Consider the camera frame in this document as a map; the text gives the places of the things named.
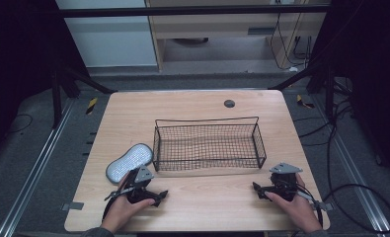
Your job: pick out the grey metal table bracket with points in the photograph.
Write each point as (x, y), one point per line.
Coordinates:
(72, 206)
(327, 206)

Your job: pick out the person's right hand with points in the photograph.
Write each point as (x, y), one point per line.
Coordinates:
(296, 210)

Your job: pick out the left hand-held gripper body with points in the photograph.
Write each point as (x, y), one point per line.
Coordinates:
(144, 174)

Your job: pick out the black metal stand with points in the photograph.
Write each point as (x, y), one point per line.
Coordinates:
(329, 92)
(56, 98)

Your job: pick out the aluminium floor rail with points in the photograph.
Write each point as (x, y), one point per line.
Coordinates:
(34, 171)
(353, 168)

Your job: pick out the person's left hand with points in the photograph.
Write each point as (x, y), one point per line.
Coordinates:
(121, 210)

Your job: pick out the black horizontal frame bar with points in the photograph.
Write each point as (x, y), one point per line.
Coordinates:
(182, 11)

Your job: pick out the grey round table grommet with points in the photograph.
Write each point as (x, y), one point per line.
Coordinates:
(229, 103)

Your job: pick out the black curtain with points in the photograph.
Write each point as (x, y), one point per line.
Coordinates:
(370, 65)
(18, 59)

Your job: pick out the yellow black striped tape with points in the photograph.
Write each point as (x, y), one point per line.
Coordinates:
(303, 102)
(91, 106)

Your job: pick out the grey oval sponge pad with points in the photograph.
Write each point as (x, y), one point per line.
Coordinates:
(130, 161)

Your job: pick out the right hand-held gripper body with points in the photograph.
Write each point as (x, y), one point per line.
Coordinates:
(284, 179)

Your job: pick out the white cabinet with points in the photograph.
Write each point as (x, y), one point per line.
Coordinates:
(110, 42)

